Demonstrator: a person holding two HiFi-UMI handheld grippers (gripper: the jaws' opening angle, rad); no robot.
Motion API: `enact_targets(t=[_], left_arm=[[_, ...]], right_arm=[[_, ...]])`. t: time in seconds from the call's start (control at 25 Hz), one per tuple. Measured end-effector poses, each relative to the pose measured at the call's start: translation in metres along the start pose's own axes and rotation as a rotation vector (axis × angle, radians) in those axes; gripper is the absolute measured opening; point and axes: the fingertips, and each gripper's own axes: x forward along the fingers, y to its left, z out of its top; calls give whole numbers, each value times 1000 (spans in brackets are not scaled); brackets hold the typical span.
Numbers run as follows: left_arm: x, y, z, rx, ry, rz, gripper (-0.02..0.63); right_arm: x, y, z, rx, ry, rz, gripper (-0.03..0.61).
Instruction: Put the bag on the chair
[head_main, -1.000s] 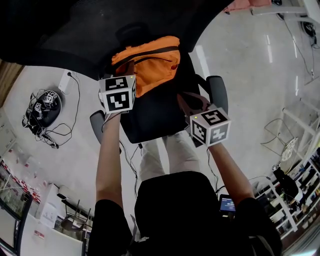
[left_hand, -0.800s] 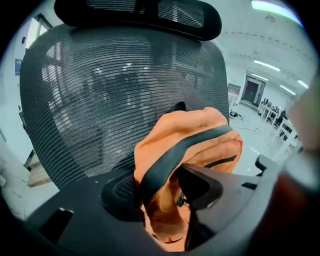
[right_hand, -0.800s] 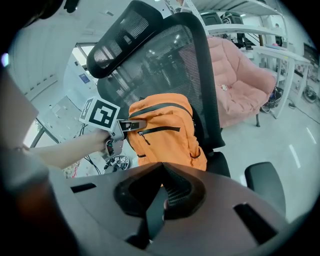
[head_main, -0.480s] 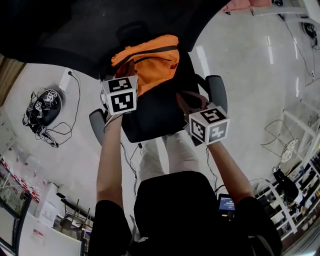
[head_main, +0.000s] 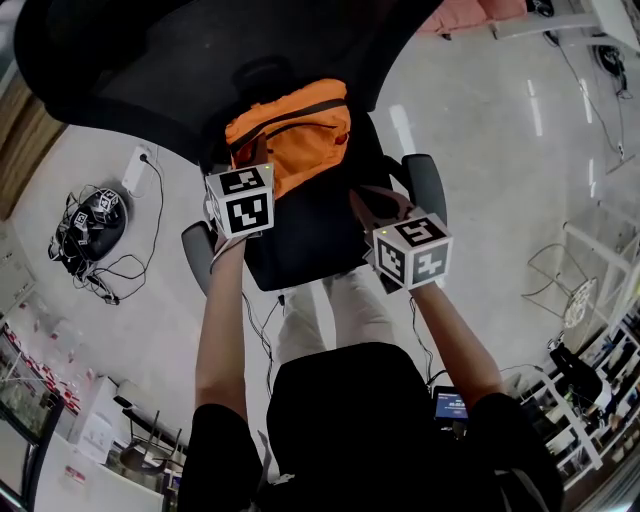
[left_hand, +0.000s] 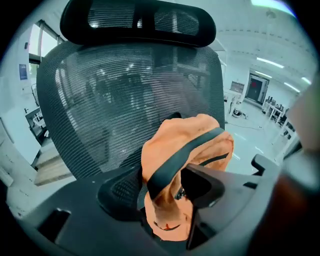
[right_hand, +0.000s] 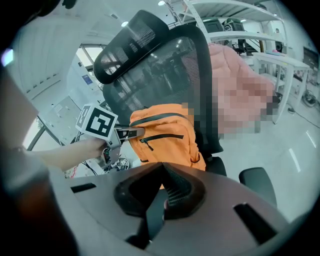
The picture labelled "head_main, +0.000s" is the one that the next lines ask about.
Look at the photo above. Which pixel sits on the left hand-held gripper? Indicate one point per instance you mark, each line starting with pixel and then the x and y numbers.
pixel 245 210

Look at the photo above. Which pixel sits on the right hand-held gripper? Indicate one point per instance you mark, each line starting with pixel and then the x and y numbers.
pixel 415 250

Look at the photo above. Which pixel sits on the orange bag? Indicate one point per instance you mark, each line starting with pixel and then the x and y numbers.
pixel 305 145

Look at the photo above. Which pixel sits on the black mesh office chair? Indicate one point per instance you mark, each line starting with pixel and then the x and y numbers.
pixel 200 50

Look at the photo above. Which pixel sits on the person's right forearm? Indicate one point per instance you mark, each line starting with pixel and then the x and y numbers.
pixel 450 340

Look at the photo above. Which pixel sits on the person's left forearm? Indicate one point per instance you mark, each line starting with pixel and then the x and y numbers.
pixel 220 325

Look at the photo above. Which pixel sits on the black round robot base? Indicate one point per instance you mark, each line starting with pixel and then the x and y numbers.
pixel 610 57

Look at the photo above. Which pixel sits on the white power strip with plug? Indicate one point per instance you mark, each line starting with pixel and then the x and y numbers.
pixel 135 172

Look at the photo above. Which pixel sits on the idle hand-held gripper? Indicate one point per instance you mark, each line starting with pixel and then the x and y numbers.
pixel 107 199
pixel 81 220

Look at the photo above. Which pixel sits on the black round tray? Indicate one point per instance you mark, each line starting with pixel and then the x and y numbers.
pixel 107 235

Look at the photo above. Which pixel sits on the black device with blue screen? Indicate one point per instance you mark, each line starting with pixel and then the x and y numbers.
pixel 450 402

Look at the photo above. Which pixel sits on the pink cushioned armchair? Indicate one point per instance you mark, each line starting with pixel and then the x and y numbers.
pixel 460 12

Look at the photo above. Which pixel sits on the person's black shirt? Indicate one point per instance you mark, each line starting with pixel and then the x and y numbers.
pixel 360 440

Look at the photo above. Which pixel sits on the wooden step platform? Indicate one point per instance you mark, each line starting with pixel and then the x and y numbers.
pixel 20 140

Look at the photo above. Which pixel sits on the white panel cabinet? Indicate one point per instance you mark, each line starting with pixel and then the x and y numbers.
pixel 15 270

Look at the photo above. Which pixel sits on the glass display case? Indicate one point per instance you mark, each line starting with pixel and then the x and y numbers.
pixel 25 400

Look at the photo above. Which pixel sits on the white shelving rack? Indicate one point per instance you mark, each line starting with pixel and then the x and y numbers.
pixel 575 430

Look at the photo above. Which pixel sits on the white desk with papers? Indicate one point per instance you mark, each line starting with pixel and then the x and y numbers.
pixel 95 480

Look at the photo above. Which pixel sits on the white frame table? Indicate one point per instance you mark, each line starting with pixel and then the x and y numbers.
pixel 600 245

